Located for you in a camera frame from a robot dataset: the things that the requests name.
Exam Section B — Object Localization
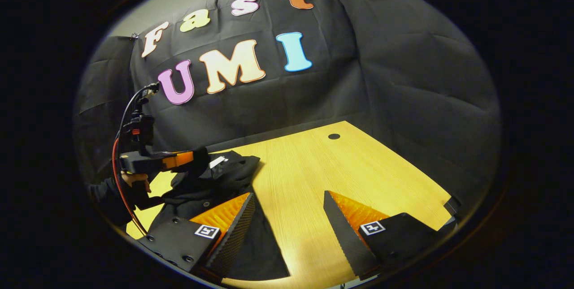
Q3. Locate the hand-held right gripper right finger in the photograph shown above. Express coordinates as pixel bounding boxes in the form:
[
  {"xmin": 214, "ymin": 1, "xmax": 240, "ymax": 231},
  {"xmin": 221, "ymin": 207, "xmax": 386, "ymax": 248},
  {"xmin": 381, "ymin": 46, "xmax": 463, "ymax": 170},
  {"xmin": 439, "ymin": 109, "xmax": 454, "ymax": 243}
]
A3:
[{"xmin": 323, "ymin": 190, "xmax": 445, "ymax": 280}]

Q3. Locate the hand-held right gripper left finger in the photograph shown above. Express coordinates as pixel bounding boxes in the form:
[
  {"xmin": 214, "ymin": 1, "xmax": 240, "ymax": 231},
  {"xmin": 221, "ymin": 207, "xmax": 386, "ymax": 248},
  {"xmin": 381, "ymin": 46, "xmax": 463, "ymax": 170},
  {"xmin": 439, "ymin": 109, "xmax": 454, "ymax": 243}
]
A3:
[{"xmin": 137, "ymin": 192, "xmax": 256, "ymax": 280}]

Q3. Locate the black shirt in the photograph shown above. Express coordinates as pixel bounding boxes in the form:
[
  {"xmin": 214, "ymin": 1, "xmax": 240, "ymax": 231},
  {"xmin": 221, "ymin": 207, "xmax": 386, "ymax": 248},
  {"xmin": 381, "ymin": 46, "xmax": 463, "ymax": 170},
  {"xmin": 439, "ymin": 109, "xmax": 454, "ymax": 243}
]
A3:
[{"xmin": 148, "ymin": 149, "xmax": 292, "ymax": 280}]

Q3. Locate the black backdrop cloth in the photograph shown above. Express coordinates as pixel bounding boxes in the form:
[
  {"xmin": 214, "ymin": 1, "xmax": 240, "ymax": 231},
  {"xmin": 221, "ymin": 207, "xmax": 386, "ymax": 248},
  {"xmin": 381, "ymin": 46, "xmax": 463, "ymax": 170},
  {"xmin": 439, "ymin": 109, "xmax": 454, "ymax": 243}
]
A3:
[{"xmin": 74, "ymin": 0, "xmax": 502, "ymax": 218}]

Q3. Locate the red and black cable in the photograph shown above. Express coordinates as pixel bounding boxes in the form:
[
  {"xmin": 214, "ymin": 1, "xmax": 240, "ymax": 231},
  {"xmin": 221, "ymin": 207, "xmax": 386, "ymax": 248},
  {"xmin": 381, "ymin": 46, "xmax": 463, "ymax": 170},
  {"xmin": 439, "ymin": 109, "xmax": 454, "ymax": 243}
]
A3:
[{"xmin": 111, "ymin": 82, "xmax": 161, "ymax": 237}]

